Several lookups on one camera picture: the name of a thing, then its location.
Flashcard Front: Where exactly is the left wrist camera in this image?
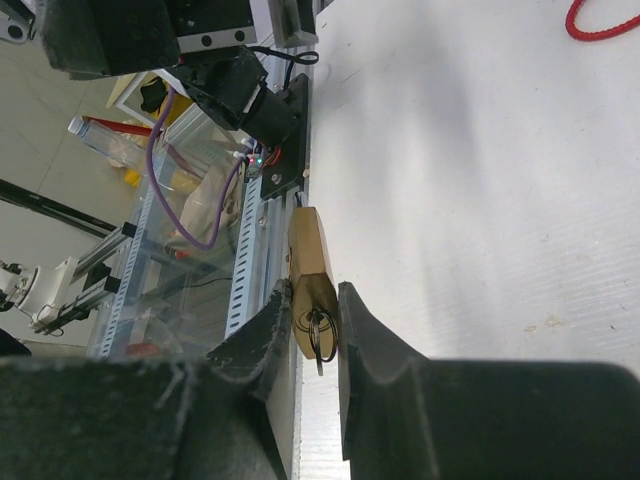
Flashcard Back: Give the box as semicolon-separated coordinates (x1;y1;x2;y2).
250;0;318;49

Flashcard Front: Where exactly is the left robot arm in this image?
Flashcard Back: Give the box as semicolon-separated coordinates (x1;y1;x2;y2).
35;1;317;146

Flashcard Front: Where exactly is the aluminium mounting rail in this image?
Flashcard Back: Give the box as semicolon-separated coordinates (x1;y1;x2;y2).
248;56;313;316

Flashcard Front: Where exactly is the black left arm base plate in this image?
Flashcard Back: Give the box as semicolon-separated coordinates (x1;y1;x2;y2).
261;73;310;200

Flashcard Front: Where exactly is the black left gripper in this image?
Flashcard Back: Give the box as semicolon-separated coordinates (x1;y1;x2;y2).
39;0;257;80

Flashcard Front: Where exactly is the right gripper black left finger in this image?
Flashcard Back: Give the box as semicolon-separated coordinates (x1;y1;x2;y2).
1;280;292;479

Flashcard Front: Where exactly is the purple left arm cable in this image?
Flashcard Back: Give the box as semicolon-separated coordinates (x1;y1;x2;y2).
144;87;251;251

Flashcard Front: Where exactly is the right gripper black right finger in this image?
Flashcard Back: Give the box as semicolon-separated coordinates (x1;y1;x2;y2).
338;282;639;479

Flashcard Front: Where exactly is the white slotted cable duct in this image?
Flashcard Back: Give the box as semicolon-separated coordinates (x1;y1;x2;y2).
87;167;261;359

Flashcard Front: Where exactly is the medium brass padlock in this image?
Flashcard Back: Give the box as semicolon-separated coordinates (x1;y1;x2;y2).
288;194;340;361

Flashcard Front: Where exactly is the clear plastic water bottle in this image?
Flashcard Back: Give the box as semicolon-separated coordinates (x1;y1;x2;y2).
67;116;151;173

